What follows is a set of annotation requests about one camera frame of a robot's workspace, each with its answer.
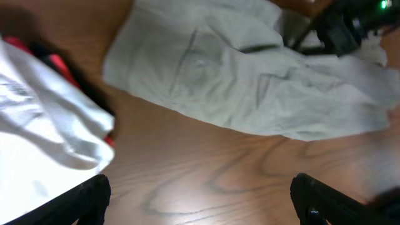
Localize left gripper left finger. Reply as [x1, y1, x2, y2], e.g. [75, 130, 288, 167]
[6, 174, 111, 225]

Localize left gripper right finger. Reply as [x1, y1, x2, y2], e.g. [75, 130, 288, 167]
[290, 173, 399, 225]

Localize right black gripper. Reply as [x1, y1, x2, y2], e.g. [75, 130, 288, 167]
[315, 0, 399, 56]

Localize grey-green shorts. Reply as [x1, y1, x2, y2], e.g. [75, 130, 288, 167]
[103, 1, 399, 141]

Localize white folded t-shirt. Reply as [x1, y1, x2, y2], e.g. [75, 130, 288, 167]
[1, 39, 114, 224]

